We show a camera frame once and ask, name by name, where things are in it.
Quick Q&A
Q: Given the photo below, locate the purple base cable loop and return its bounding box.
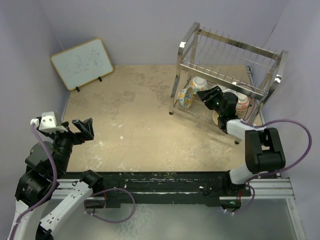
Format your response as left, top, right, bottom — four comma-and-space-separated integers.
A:
83, 187, 136, 224

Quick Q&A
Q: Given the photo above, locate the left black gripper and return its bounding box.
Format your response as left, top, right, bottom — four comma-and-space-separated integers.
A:
45, 117, 94, 174

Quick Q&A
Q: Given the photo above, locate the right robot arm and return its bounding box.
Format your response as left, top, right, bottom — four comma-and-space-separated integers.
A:
196, 85, 286, 196

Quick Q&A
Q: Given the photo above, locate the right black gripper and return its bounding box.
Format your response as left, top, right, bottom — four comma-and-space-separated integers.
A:
196, 86, 224, 117

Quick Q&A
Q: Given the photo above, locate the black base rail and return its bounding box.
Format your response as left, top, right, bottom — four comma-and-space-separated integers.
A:
59, 170, 252, 208

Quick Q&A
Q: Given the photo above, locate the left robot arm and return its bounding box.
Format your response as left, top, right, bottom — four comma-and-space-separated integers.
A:
8, 115, 103, 240

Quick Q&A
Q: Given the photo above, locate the steel two-tier dish rack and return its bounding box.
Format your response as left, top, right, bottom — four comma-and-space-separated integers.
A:
168, 21, 289, 146

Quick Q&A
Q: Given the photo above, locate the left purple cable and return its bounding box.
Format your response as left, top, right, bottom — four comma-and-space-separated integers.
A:
9, 123, 58, 238

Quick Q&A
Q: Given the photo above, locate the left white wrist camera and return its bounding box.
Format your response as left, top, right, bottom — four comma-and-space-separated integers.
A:
30, 111, 68, 134

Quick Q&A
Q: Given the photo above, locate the blue orange floral bowl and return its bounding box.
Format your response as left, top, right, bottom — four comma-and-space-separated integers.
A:
177, 87, 194, 109

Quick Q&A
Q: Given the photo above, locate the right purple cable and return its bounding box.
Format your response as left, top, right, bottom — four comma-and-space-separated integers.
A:
237, 83, 313, 181

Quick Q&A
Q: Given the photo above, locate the blue rim yellow bowl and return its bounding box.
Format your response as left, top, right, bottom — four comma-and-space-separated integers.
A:
212, 111, 219, 126

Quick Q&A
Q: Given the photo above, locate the red patterned bowl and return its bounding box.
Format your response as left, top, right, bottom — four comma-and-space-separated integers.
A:
236, 92, 250, 111

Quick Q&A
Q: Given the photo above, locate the small whiteboard wooden frame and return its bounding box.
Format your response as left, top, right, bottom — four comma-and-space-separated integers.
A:
50, 38, 114, 91

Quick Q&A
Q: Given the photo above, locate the orange flower leaf bowl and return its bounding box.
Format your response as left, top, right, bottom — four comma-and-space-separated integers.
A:
189, 76, 208, 91

